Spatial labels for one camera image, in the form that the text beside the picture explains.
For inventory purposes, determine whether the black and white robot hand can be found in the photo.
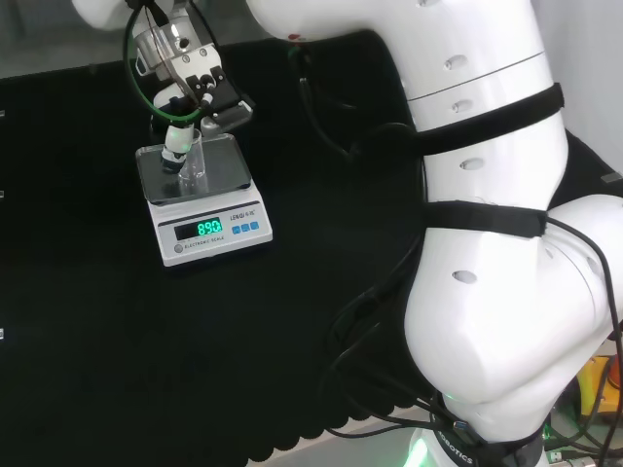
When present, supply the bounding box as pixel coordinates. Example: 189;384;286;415
137;42;256;175

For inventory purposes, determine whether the small clear glass beaker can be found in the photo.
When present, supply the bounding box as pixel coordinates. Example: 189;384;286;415
176;128;210;197

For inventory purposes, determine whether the white electronic balance steel pan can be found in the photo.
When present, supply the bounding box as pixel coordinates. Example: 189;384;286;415
134;132;275;269

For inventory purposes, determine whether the black bench cloth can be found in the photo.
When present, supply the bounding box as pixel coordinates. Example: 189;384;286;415
0;28;623;467

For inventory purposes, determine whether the yellow stop button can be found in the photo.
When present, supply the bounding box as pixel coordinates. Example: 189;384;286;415
577;353;623;425

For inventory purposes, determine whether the black cable bundle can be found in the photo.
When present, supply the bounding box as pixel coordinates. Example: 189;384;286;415
287;42;424;160

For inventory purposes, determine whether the black arm strap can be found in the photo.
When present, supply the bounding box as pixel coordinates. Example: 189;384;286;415
348;82;566;158
421;199;550;240

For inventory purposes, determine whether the thin black cable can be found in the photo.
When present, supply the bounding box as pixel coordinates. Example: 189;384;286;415
543;213;623;467

